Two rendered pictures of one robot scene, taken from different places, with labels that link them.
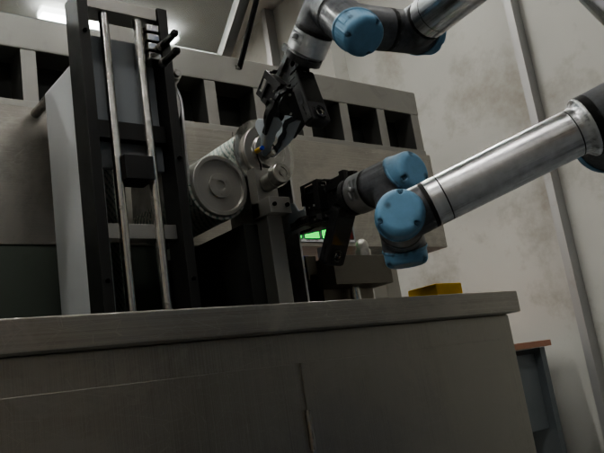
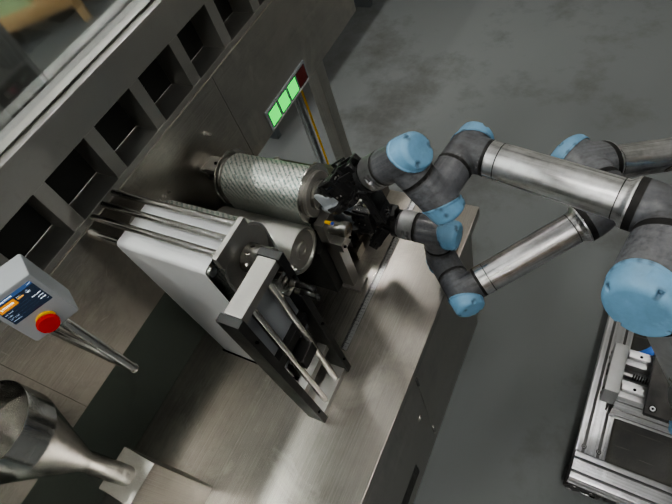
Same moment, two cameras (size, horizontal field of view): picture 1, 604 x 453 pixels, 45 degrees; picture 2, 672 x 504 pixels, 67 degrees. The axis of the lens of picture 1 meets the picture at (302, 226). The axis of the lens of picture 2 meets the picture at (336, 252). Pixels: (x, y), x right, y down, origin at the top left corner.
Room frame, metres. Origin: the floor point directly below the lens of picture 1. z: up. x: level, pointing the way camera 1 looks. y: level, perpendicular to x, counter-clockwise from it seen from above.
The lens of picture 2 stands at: (0.56, 0.14, 2.14)
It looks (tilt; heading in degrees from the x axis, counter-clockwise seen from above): 53 degrees down; 355
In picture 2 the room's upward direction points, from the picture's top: 24 degrees counter-clockwise
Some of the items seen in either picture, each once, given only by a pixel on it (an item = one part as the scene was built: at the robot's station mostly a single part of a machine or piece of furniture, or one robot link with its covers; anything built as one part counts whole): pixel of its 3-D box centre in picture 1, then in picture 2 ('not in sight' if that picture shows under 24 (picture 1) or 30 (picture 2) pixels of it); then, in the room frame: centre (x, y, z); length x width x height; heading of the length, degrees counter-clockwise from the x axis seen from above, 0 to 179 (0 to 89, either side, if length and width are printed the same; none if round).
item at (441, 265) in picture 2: (402, 233); (442, 259); (1.23, -0.17, 1.01); 0.11 x 0.08 x 0.11; 173
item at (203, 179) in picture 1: (188, 204); (261, 239); (1.44, 0.22, 1.18); 0.26 x 0.12 x 0.12; 40
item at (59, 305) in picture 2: not in sight; (30, 302); (1.09, 0.50, 1.66); 0.07 x 0.07 x 0.10; 14
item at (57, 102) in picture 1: (79, 208); (208, 308); (1.33, 0.41, 1.17); 0.34 x 0.05 x 0.54; 40
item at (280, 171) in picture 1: (279, 173); (345, 229); (1.34, 0.03, 1.18); 0.04 x 0.02 x 0.04; 130
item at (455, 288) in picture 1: (435, 293); not in sight; (1.34, -0.22, 0.91); 0.07 x 0.07 x 0.02; 40
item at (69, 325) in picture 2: not in sight; (97, 344); (1.10, 0.50, 1.51); 0.02 x 0.02 x 0.20
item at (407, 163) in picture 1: (393, 181); (437, 232); (1.25, -0.17, 1.11); 0.11 x 0.08 x 0.09; 40
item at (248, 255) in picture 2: not in sight; (260, 260); (1.24, 0.23, 1.34); 0.06 x 0.06 x 0.06; 40
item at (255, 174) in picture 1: (277, 243); (343, 254); (1.36, 0.05, 1.05); 0.06 x 0.05 x 0.31; 40
